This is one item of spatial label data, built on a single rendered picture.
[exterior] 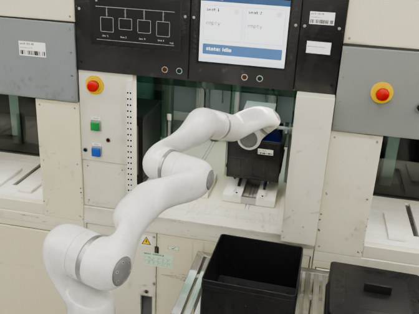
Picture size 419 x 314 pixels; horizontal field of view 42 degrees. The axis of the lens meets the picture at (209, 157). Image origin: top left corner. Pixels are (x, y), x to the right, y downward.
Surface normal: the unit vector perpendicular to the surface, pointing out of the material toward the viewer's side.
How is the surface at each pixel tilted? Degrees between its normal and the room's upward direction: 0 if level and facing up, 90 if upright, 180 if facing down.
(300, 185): 90
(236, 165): 96
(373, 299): 0
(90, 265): 64
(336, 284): 0
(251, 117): 44
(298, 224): 90
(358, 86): 90
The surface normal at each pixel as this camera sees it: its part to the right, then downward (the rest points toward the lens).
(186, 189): 0.30, 0.41
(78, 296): 0.27, -0.57
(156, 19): -0.21, 0.36
